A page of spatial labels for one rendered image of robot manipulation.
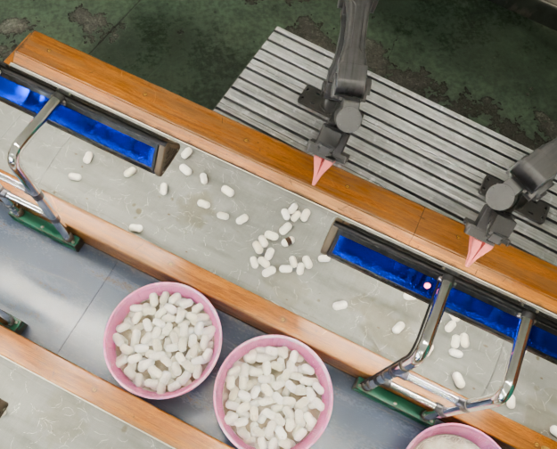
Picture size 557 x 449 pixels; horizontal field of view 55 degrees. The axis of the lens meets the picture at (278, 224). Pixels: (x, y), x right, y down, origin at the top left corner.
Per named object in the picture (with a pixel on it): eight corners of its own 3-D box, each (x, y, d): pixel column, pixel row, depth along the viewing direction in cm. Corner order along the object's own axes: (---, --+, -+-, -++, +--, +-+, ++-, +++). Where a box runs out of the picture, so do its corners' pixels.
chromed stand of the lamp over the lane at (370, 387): (379, 320, 136) (441, 260, 96) (452, 355, 134) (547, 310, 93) (351, 389, 129) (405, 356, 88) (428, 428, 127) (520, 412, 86)
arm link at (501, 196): (504, 223, 111) (553, 183, 106) (476, 192, 113) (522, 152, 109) (511, 219, 121) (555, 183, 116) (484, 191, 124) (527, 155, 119)
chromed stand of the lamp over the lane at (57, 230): (56, 164, 147) (-12, 51, 106) (118, 194, 145) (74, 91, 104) (12, 219, 140) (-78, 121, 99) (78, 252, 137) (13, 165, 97)
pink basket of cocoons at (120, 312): (149, 275, 136) (143, 263, 128) (241, 322, 133) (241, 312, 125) (89, 371, 126) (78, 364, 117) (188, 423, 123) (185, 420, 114)
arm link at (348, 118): (367, 135, 117) (378, 79, 113) (329, 130, 117) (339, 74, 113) (361, 128, 128) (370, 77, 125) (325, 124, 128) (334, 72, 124)
